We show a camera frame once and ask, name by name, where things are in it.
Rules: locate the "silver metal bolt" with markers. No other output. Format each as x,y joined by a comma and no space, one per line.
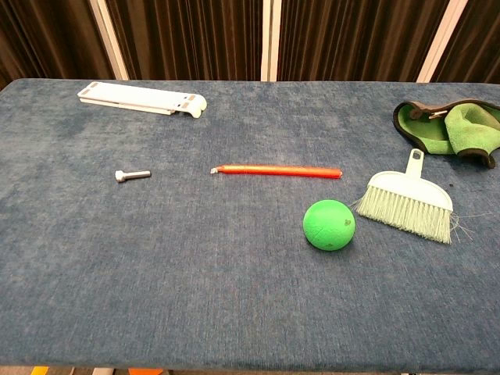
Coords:
132,175

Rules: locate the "orange red pen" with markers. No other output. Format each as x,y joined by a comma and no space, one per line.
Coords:
279,170

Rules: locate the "blue fabric table cover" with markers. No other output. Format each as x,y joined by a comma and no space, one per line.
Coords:
234,254

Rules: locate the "green foam ball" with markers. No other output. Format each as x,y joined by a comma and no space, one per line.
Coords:
329,225

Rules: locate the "white folding stand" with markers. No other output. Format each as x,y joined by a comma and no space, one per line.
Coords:
140,99

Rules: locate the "mint green hand brush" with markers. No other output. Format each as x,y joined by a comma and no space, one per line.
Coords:
410,199

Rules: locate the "dark brown curtain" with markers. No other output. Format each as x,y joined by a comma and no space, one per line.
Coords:
187,37

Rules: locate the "green cloth with brown trim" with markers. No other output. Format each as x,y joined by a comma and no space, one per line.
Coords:
459,131

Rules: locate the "white vertical frame post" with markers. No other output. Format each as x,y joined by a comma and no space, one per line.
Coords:
441,41
109,39
271,39

